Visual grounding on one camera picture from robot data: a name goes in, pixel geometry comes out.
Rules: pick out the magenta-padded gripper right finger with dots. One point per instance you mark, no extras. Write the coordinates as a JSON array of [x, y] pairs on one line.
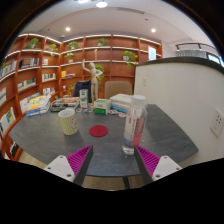
[[165, 166]]

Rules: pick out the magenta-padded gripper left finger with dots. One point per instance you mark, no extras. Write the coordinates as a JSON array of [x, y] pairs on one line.
[[60, 166]]

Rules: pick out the clear plastic water bottle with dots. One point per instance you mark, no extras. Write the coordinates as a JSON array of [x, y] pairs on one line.
[[134, 126]]

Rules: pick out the yellow striped white mug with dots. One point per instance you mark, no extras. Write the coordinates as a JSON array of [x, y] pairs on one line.
[[68, 123]]

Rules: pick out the flat round red coaster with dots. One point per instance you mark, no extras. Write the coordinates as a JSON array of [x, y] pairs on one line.
[[98, 131]]

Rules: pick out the stack of dark books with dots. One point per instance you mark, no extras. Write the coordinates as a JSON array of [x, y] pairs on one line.
[[65, 103]]

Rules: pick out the stack of colourful books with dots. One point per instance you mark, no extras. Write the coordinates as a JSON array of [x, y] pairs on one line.
[[37, 106]]

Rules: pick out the flat green white box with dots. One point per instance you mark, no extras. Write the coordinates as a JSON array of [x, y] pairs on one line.
[[101, 106]]

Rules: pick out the stack of white books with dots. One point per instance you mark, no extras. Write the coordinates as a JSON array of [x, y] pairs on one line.
[[120, 101]]

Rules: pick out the dark blue chair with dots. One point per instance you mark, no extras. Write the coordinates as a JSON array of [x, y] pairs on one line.
[[81, 88]]

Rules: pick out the tan upholstered chair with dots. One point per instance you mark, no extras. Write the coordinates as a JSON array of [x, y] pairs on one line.
[[118, 89]]

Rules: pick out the wooden artist mannequin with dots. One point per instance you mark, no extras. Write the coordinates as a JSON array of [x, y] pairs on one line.
[[94, 80]]

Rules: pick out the wooden shelf unit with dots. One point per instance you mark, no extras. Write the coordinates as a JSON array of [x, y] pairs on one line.
[[116, 70]]

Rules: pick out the grey window curtain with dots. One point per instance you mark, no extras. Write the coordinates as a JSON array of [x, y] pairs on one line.
[[196, 55]]

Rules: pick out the round ceiling lights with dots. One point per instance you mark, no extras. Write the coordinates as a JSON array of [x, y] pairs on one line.
[[101, 4]]

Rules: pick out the white wall socket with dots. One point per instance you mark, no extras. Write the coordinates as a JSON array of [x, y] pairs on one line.
[[217, 122]]

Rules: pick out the white light switch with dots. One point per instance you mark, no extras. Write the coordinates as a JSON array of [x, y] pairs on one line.
[[144, 82]]

